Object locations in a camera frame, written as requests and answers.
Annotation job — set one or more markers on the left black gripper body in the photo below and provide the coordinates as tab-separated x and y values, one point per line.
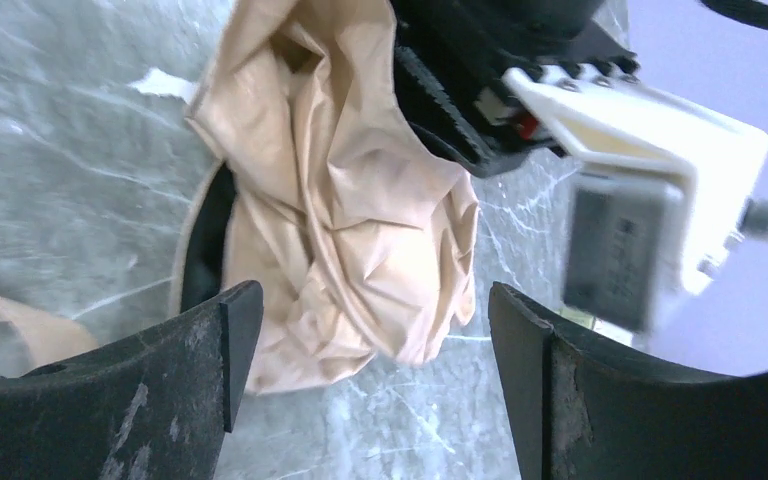
450	58

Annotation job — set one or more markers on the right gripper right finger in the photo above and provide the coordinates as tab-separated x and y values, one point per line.
583	406

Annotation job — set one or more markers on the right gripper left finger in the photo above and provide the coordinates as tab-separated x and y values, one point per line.
154	405

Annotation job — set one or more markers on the beige folding umbrella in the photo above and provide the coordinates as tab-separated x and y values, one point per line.
114	115

